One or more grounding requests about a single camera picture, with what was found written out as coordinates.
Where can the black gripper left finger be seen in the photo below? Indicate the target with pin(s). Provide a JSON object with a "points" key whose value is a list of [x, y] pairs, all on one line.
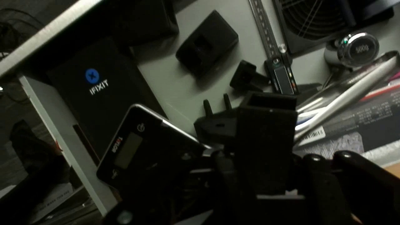
{"points": [[220, 193]]}

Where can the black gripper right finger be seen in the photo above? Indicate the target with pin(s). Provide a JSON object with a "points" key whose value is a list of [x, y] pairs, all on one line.
{"points": [[350, 182]]}

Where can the black plastic part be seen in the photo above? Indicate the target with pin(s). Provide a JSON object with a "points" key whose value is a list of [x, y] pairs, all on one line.
{"points": [[247, 78]]}

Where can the black rectangular plastic holder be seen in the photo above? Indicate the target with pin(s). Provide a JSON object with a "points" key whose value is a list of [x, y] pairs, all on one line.
{"points": [[264, 141]]}

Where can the black box in drawer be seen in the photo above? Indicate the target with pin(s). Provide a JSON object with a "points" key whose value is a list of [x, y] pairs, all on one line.
{"points": [[140, 21]]}

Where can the digital pocket scale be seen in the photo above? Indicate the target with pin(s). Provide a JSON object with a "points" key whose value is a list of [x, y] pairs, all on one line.
{"points": [[147, 150]]}

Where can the shiny metal knob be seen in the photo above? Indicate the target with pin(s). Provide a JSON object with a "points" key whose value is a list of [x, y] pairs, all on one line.
{"points": [[352, 50]]}

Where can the digital caliper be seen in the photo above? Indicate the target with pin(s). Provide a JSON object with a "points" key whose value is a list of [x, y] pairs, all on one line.
{"points": [[277, 62]]}

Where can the black iFixit toolkit case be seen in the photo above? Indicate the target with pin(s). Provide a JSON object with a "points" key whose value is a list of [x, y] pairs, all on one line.
{"points": [[99, 82]]}

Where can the black fan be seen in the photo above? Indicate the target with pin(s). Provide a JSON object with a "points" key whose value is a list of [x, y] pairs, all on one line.
{"points": [[307, 25]]}

